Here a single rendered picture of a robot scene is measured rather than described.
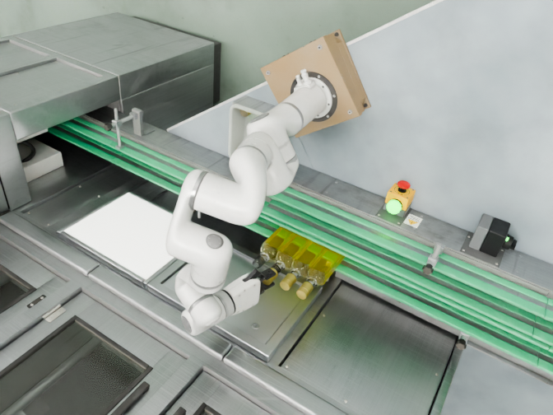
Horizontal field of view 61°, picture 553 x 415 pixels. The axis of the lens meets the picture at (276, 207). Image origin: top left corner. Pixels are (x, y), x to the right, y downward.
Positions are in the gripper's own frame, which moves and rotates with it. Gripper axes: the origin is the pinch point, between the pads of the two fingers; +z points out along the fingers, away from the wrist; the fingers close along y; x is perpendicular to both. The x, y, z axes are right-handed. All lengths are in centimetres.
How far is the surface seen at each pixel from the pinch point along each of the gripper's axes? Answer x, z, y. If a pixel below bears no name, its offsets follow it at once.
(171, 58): 120, 42, 22
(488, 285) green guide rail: -47, 38, 14
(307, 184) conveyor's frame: 14.2, 28.3, 15.5
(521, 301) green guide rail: -56, 39, 14
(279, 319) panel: -6.5, 0.7, -12.6
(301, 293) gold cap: -10.8, 3.8, 0.5
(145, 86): 115, 25, 14
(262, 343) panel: -10.7, -9.7, -12.0
